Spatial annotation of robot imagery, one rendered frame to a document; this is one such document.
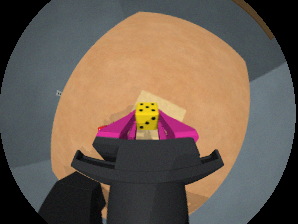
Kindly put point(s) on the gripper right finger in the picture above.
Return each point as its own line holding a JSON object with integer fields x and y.
{"x": 174, "y": 128}

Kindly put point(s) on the beige square mat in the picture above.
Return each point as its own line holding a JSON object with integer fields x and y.
{"x": 167, "y": 107}

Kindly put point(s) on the yellow die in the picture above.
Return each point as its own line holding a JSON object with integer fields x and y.
{"x": 147, "y": 116}

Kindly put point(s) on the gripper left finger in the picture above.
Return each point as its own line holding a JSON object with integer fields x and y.
{"x": 120, "y": 128}

